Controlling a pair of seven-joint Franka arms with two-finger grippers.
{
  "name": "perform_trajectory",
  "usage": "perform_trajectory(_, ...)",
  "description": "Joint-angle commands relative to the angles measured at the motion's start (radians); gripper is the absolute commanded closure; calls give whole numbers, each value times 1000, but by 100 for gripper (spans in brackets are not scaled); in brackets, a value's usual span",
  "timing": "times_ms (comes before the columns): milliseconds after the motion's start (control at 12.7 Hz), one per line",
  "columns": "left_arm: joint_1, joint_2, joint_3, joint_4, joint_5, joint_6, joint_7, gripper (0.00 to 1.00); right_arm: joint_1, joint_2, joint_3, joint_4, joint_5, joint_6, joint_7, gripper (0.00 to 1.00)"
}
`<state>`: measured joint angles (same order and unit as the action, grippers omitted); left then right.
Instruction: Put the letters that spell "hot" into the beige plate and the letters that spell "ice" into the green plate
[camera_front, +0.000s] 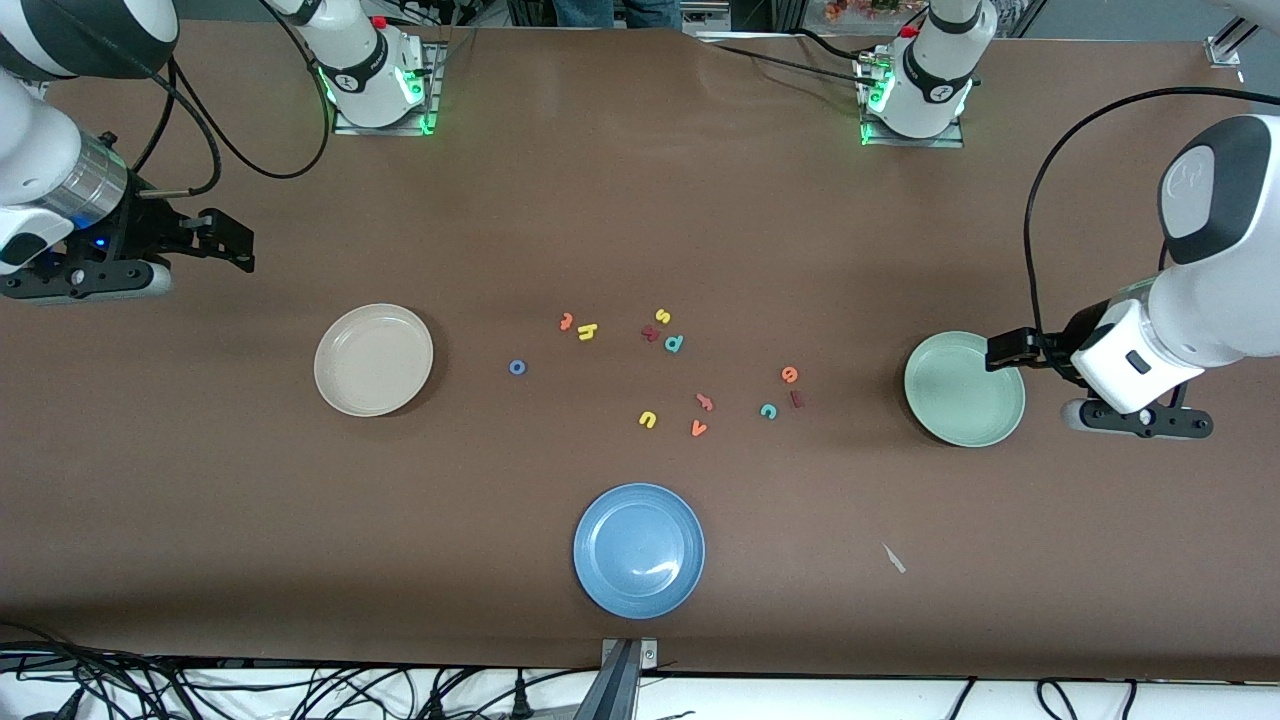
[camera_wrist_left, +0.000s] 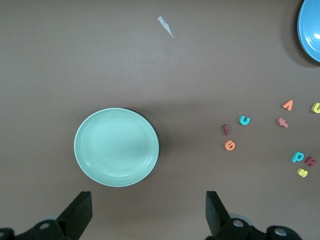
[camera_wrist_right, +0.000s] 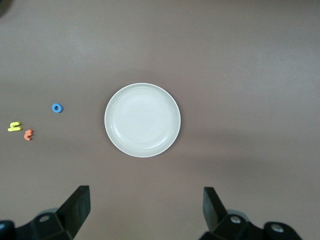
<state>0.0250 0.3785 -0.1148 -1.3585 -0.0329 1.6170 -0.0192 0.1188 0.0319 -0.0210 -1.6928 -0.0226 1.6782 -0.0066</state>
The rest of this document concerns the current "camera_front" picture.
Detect green plate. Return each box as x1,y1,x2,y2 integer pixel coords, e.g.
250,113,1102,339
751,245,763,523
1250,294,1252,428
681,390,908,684
903,330,1027,448

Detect beige brown plate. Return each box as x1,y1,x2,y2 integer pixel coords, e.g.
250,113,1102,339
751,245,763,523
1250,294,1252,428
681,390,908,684
313,303,435,418

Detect aluminium profile piece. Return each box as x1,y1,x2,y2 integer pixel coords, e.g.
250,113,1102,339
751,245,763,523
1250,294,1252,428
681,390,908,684
1205,8,1263,69

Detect bunch of artificial flowers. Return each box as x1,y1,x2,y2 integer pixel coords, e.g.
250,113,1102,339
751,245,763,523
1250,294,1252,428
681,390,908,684
822,0,906,23

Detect blue plate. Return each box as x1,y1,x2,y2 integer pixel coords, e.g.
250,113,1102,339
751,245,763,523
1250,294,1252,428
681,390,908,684
573,483,706,620

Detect person in blue jeans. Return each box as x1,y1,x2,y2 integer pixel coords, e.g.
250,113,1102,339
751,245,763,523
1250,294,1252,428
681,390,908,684
553,0,683,31

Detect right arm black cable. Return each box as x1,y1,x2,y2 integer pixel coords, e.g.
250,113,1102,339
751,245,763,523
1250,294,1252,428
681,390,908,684
135,0,333,197

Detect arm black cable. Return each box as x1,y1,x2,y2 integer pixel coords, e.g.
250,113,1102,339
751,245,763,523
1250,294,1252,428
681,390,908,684
135,0,333,197
1023,86,1280,341

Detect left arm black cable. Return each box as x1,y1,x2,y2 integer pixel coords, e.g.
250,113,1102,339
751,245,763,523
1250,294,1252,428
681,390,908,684
1023,86,1280,341

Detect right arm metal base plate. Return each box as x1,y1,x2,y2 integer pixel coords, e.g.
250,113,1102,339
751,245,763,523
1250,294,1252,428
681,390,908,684
332,42,442,137

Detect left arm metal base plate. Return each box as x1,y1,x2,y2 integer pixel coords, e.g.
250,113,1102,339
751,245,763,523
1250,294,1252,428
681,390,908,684
858,55,967,150

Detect looped black cable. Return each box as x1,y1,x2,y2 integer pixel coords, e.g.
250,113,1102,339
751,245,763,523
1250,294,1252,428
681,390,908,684
1035,678,1083,720

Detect black power cable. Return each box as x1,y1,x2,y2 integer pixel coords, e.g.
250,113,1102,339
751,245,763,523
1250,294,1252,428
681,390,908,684
788,27,883,59
700,40,871,86

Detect tangled black cables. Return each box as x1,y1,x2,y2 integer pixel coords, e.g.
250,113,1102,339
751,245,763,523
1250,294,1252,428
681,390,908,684
0,622,601,720

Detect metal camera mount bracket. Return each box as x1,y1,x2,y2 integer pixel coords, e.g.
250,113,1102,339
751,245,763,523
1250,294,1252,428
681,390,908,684
575,638,659,720

